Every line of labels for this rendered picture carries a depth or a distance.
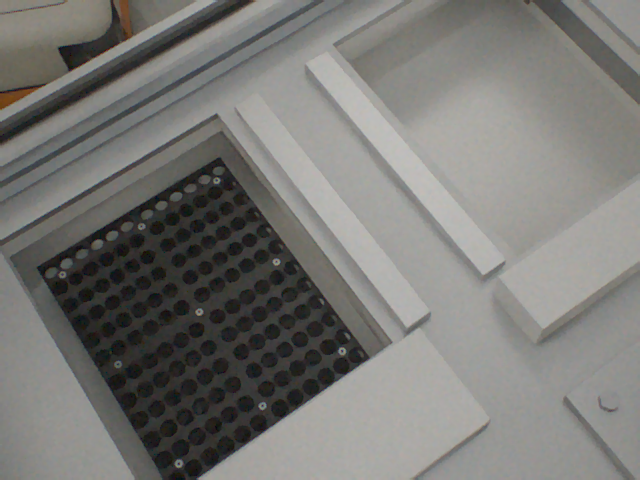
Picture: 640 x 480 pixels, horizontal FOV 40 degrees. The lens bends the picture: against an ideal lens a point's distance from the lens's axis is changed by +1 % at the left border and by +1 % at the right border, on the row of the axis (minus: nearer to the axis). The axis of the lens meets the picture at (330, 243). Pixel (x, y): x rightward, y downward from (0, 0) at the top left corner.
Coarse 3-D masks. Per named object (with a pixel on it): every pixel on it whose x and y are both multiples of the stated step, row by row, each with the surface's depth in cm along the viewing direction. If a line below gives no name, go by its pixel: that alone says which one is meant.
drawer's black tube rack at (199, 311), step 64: (128, 256) 72; (192, 256) 75; (256, 256) 72; (128, 320) 73; (192, 320) 69; (256, 320) 72; (320, 320) 69; (128, 384) 67; (192, 384) 70; (256, 384) 67; (320, 384) 67; (192, 448) 65
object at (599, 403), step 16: (624, 352) 61; (608, 368) 61; (624, 368) 60; (592, 384) 60; (608, 384) 60; (624, 384) 60; (576, 400) 60; (592, 400) 60; (608, 400) 59; (624, 400) 60; (592, 416) 59; (608, 416) 59; (624, 416) 59; (592, 432) 59; (608, 432) 59; (624, 432) 59; (608, 448) 59; (624, 448) 58; (624, 464) 58
